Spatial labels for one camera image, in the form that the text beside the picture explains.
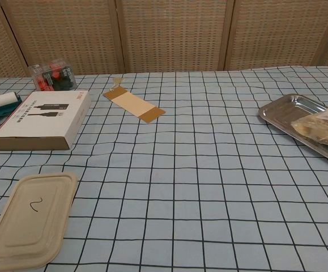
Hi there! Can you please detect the clear box of binder clips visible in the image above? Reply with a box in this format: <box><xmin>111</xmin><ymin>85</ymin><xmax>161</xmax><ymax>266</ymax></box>
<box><xmin>29</xmin><ymin>62</ymin><xmax>78</xmax><ymax>92</ymax></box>

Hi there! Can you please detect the woven bamboo folding screen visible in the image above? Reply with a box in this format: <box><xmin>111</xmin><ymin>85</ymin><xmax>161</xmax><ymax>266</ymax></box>
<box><xmin>0</xmin><ymin>0</ymin><xmax>328</xmax><ymax>82</ymax></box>

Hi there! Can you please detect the tan bookmark with tassel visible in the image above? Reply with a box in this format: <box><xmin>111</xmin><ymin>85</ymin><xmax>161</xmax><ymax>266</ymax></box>
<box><xmin>102</xmin><ymin>76</ymin><xmax>166</xmax><ymax>125</ymax></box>

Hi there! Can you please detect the rectangular metal tray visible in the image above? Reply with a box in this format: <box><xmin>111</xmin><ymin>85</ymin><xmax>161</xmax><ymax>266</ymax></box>
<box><xmin>258</xmin><ymin>93</ymin><xmax>328</xmax><ymax>168</ymax></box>

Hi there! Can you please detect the white flat product box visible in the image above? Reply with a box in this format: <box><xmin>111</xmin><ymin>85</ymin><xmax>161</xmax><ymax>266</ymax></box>
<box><xmin>0</xmin><ymin>90</ymin><xmax>92</xmax><ymax>151</ymax></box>

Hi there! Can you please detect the blue checked tablecloth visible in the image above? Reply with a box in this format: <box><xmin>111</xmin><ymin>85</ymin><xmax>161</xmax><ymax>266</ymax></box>
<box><xmin>0</xmin><ymin>65</ymin><xmax>328</xmax><ymax>272</ymax></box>

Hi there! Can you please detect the beige pulp container lid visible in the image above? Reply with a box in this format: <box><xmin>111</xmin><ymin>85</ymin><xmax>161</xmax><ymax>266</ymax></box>
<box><xmin>0</xmin><ymin>172</ymin><xmax>79</xmax><ymax>269</ymax></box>

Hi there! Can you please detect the bread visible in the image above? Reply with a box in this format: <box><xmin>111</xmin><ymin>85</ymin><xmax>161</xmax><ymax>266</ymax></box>
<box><xmin>291</xmin><ymin>107</ymin><xmax>328</xmax><ymax>147</ymax></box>

